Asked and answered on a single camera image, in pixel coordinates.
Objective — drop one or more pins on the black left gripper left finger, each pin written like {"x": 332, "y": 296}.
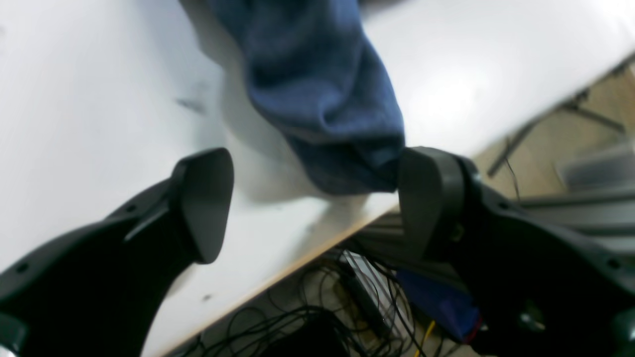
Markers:
{"x": 96, "y": 290}

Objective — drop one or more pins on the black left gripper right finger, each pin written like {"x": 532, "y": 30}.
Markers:
{"x": 542, "y": 290}

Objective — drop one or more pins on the dark blue T-shirt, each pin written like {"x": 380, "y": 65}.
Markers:
{"x": 310, "y": 70}

